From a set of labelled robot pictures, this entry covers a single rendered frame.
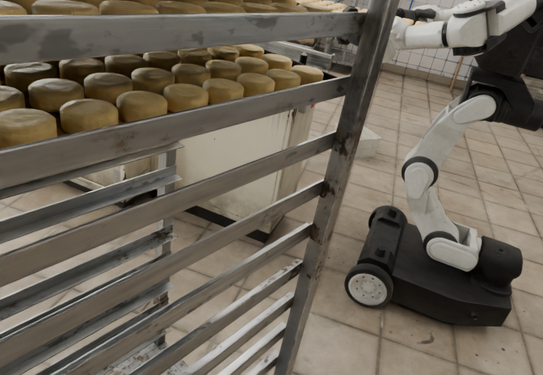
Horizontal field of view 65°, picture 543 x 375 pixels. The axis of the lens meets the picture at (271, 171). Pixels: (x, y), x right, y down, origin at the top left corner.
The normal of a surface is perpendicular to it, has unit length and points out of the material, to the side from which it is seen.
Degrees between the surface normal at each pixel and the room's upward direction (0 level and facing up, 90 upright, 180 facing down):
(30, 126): 0
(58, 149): 90
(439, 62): 90
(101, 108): 0
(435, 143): 90
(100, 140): 90
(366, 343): 0
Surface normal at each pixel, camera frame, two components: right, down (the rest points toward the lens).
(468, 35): 0.07, 0.47
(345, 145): -0.66, 0.27
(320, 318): 0.16, -0.86
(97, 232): 0.74, 0.43
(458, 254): -0.39, 0.40
